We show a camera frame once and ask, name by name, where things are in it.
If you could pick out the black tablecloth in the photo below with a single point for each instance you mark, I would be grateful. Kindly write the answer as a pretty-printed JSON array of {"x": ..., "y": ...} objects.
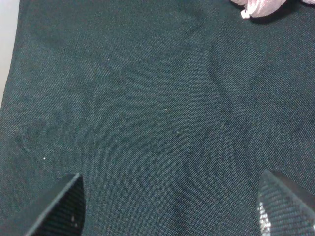
[{"x": 170, "y": 109}]

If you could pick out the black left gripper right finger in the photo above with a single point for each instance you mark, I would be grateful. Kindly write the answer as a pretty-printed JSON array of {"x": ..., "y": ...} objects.
[{"x": 283, "y": 207}]

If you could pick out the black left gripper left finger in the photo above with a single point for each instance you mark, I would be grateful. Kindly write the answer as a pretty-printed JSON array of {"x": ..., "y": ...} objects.
[{"x": 60, "y": 211}]

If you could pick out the pink towel with black band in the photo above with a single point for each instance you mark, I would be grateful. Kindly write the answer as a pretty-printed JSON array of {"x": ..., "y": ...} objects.
[{"x": 273, "y": 9}]

